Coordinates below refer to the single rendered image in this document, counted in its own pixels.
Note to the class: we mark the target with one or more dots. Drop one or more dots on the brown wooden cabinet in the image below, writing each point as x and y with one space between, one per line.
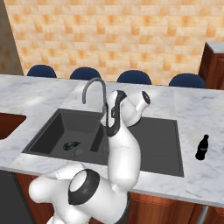
212 70

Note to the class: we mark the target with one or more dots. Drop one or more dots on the black dishwasher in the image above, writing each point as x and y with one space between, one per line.
11 198

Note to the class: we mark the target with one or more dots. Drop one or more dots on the grey curved faucet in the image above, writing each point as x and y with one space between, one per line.
94 84

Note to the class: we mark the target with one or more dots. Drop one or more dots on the dark blue chair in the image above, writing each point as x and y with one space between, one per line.
85 73
187 81
134 77
41 71

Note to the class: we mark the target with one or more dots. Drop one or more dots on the black soda bottle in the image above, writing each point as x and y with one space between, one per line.
202 148

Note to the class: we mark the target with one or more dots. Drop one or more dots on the brown wooden counter cabinets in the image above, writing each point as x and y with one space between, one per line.
163 210

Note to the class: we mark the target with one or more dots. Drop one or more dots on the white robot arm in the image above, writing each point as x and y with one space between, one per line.
122 157

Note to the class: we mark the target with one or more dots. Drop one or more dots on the dark grey sink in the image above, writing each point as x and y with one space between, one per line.
73 131

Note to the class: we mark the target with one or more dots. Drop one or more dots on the dark green avocado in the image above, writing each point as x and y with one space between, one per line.
71 145

